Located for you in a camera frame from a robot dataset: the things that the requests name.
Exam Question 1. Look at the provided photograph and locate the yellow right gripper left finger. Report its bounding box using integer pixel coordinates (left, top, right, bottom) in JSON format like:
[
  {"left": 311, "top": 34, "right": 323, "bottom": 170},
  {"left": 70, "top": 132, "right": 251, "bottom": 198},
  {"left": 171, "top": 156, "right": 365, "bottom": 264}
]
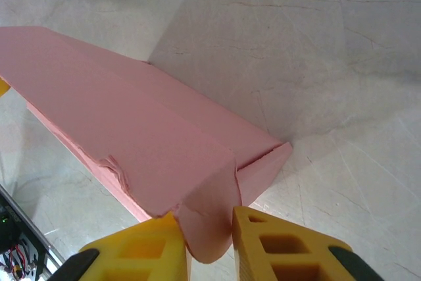
[{"left": 52, "top": 211, "right": 193, "bottom": 281}]

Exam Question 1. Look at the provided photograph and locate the pink cloth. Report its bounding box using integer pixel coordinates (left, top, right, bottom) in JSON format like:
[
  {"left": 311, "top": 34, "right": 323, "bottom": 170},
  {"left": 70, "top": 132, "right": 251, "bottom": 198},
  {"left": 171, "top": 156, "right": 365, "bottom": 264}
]
[{"left": 0, "top": 26, "right": 293, "bottom": 265}]

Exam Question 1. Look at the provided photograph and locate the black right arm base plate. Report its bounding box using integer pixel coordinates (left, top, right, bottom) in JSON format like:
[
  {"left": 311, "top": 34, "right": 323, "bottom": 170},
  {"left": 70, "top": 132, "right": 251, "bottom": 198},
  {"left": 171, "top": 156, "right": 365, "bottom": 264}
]
[{"left": 0, "top": 192, "right": 50, "bottom": 281}]

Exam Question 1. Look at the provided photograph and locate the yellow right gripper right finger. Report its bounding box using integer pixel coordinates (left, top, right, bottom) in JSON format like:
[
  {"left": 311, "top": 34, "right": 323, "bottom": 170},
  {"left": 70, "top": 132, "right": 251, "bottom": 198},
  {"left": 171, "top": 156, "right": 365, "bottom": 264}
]
[{"left": 232, "top": 206, "right": 391, "bottom": 281}]

